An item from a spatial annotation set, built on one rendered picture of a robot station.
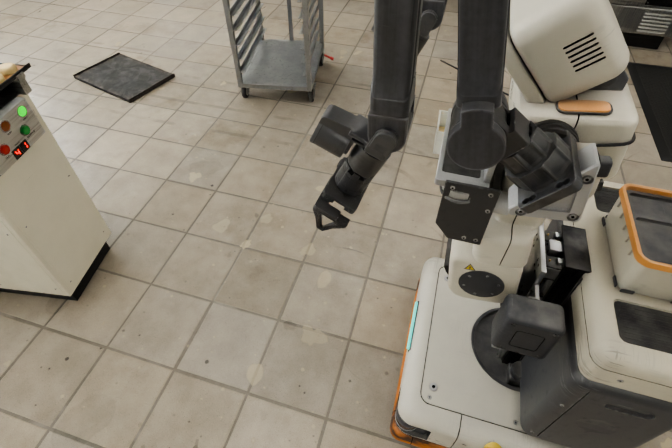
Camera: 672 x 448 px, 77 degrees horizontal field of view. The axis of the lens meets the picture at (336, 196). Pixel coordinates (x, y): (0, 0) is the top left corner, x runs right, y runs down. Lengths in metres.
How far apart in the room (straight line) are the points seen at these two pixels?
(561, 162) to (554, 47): 0.17
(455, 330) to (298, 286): 0.71
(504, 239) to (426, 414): 0.64
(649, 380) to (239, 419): 1.22
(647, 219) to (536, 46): 0.55
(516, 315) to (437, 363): 0.49
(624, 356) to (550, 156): 0.50
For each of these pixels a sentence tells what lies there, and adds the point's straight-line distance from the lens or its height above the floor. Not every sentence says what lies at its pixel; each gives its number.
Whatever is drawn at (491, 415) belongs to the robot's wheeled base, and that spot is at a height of 0.28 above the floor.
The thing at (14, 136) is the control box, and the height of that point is 0.77.
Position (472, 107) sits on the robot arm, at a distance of 0.57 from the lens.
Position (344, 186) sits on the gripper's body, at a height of 1.09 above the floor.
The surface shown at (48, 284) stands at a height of 0.17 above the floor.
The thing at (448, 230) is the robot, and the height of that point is 0.91.
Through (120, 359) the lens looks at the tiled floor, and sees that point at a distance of 1.92.
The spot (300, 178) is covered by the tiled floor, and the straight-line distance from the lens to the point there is 2.33.
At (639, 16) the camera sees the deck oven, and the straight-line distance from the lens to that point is 4.17.
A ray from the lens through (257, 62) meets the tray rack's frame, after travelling 3.10.
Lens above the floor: 1.59
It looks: 46 degrees down
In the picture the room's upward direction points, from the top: straight up
